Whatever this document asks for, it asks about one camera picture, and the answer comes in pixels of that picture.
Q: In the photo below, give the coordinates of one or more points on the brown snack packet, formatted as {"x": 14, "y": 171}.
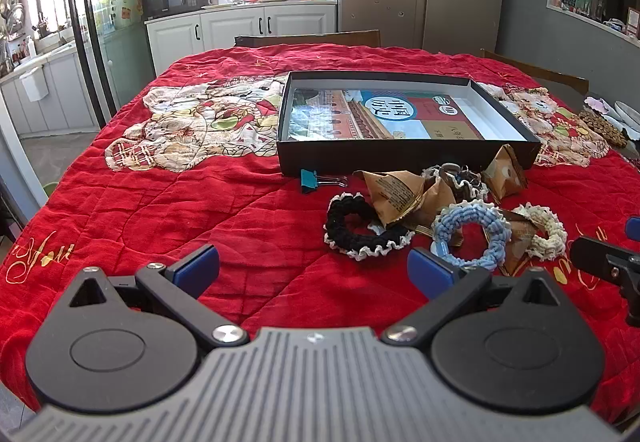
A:
{"x": 517, "y": 242}
{"x": 395, "y": 192}
{"x": 505, "y": 174}

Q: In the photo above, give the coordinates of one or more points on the wooden beaded trivet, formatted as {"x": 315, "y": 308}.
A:
{"x": 602, "y": 126}

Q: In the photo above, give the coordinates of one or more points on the white patterned plate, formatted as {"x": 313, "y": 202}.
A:
{"x": 629, "y": 119}

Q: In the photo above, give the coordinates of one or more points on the grey kitchen counter cabinet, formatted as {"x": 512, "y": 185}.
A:
{"x": 55, "y": 92}

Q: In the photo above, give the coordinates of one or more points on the black shallow box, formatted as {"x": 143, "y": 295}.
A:
{"x": 400, "y": 157}

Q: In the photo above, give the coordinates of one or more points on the white hanging bin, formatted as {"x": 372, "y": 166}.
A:
{"x": 34, "y": 83}

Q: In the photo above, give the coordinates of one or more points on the teal binder clip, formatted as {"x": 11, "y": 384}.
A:
{"x": 307, "y": 181}

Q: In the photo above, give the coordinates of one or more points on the blue knitted scrunchie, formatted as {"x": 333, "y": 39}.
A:
{"x": 450, "y": 223}

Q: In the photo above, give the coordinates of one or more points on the cream knitted scrunchie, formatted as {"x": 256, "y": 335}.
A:
{"x": 550, "y": 227}

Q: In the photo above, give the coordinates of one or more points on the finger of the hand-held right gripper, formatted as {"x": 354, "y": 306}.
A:
{"x": 600, "y": 258}
{"x": 634, "y": 228}

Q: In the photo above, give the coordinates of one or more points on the white kitchen cabinet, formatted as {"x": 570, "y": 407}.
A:
{"x": 230, "y": 29}

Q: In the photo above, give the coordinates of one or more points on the pink crumpled wrapper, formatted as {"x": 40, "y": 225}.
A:
{"x": 597, "y": 104}

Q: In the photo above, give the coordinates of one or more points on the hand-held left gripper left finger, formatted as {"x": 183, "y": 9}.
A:
{"x": 196, "y": 268}

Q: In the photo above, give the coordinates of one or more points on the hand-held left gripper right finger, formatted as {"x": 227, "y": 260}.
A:
{"x": 429, "y": 271}

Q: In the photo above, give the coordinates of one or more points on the glass sliding door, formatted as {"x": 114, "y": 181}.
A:
{"x": 100, "y": 22}

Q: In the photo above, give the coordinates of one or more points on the brown scrunchie with white trim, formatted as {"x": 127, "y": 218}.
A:
{"x": 467, "y": 182}

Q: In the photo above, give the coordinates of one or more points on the red printed blanket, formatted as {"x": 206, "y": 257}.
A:
{"x": 175, "y": 212}

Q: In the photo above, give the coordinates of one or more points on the black scrunchie with white trim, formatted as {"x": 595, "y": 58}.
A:
{"x": 340, "y": 218}

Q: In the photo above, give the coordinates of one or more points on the steel dish rack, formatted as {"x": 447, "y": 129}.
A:
{"x": 12, "y": 9}

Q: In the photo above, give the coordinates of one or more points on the wooden chair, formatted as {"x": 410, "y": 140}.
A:
{"x": 310, "y": 39}
{"x": 540, "y": 74}

